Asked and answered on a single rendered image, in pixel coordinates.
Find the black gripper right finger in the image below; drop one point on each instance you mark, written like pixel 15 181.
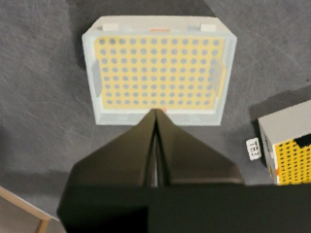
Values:
pixel 187 161

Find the white tip box with lid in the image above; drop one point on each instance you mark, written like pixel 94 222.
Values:
pixel 281 126

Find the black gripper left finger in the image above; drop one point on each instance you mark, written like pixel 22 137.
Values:
pixel 126 159

